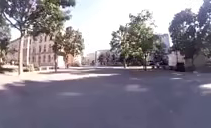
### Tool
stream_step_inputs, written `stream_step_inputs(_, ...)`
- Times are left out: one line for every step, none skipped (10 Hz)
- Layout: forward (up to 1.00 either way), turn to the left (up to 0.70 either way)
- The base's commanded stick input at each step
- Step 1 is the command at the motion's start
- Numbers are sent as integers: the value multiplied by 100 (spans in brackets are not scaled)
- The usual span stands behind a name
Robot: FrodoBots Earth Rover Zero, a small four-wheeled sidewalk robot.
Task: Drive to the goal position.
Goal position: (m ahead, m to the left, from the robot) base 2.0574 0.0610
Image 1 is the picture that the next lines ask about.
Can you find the pale distant building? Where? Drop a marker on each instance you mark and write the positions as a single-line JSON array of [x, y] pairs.
[[93, 57]]

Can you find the green leafy tree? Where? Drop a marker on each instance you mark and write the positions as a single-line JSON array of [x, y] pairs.
[[136, 36]]

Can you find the small leafy tree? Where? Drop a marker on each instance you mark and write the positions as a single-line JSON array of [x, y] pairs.
[[68, 43]]

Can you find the grey tall building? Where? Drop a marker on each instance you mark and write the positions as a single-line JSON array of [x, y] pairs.
[[164, 40]]

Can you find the beige multi-storey building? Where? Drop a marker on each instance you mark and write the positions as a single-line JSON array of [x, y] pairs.
[[38, 50]]

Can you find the white vehicle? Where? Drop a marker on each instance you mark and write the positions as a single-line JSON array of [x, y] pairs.
[[174, 59]]

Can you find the dark bin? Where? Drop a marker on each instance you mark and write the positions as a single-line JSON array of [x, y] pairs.
[[180, 67]]

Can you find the large tree with pale trunk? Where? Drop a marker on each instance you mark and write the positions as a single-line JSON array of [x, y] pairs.
[[21, 50]]

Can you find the dark dense tree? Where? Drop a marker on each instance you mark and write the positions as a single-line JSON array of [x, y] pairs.
[[193, 30]]

